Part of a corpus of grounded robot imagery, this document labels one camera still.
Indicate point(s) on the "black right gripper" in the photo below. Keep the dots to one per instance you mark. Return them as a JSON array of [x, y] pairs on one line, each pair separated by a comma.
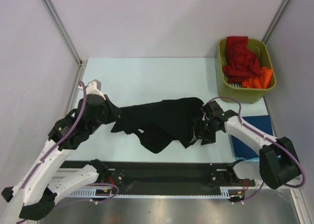
[[199, 125]]

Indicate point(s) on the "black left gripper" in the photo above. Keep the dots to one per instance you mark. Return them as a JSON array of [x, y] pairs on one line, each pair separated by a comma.
[[115, 111]]

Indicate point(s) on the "black t shirt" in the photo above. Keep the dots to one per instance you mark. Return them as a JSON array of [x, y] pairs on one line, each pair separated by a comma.
[[158, 124]]

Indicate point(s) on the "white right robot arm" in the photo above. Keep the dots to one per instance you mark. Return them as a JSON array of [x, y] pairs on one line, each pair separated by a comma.
[[278, 162]]

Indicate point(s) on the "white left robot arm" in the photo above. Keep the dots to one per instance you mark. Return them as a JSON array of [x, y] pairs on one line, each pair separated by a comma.
[[35, 196]]

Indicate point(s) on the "folded light blue t shirt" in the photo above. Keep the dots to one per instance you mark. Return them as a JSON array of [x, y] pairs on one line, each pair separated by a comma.
[[248, 159]]

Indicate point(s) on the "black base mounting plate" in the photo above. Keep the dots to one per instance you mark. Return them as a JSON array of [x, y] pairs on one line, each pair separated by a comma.
[[162, 175]]

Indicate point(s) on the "green plastic basket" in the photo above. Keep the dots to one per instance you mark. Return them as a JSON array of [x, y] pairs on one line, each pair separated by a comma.
[[235, 90]]

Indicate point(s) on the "folded dark blue t shirt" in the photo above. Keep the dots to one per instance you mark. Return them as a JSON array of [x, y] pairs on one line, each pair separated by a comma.
[[249, 135]]

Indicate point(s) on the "orange t shirt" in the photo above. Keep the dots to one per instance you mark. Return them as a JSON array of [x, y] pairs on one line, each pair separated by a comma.
[[260, 82]]

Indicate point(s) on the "red t shirt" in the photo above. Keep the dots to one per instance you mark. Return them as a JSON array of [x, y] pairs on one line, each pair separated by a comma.
[[242, 62]]

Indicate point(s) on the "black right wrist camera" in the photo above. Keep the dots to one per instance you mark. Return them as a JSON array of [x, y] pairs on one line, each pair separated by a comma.
[[212, 109]]

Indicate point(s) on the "white slotted cable duct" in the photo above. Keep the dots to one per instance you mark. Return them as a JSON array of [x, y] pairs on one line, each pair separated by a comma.
[[149, 192]]

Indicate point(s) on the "aluminium frame post left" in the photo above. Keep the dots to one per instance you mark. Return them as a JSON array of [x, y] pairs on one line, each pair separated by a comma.
[[48, 4]]

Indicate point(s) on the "aluminium frame post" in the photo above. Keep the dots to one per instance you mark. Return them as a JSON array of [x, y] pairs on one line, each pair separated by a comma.
[[279, 13], [48, 4]]

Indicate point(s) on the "aluminium frame post right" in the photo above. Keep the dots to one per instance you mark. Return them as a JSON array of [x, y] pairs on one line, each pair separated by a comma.
[[279, 13]]

